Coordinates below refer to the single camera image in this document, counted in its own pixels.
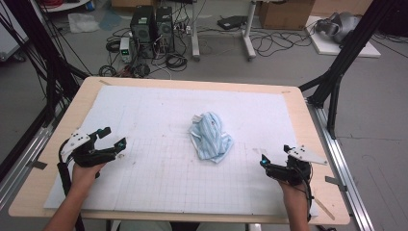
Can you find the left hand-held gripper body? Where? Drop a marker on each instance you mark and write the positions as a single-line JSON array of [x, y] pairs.
[[83, 154]]

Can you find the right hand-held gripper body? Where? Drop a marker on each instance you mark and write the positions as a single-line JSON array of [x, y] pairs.
[[293, 173]]

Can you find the blue striped towel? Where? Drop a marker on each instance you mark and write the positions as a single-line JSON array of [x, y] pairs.
[[210, 138]]

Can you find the person's right hand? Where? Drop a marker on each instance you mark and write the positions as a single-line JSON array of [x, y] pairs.
[[295, 194]]

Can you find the person's left hand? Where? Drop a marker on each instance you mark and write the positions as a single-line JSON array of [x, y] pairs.
[[83, 178]]

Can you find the white grid mat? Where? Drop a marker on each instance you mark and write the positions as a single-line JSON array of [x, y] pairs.
[[144, 112]]

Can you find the black tape piece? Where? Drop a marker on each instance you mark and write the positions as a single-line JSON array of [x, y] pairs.
[[39, 165], [335, 182]]

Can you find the thin wooden stick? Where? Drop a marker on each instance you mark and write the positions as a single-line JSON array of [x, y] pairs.
[[324, 208]]

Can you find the small white tag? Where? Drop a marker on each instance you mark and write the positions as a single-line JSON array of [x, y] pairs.
[[196, 118]]

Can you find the person's legs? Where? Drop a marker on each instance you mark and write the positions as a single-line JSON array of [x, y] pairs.
[[144, 226]]

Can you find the white power supply box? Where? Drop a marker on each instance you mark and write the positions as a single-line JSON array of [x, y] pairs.
[[125, 49]]

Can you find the black metal stand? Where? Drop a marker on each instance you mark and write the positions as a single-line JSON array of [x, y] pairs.
[[41, 48], [349, 48]]

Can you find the white floor board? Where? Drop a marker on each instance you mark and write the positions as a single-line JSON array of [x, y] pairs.
[[330, 48]]

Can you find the large black computer tower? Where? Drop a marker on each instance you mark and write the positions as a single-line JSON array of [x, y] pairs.
[[142, 29]]

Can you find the clear plastic bag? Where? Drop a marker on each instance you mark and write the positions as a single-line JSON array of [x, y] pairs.
[[82, 23]]

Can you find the white desk leg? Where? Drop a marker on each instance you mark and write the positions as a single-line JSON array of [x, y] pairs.
[[195, 32], [248, 35]]

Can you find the slim black computer tower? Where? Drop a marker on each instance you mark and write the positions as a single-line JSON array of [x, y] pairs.
[[165, 29]]

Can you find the grey machine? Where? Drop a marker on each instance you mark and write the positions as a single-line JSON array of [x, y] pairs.
[[340, 27]]

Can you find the brown cardboard box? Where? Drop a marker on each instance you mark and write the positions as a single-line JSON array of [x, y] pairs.
[[285, 14]]

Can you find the black flat device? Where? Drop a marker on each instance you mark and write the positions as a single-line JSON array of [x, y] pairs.
[[231, 21]]

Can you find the aluminium rail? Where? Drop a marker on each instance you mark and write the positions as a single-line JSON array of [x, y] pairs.
[[346, 166], [19, 170]]

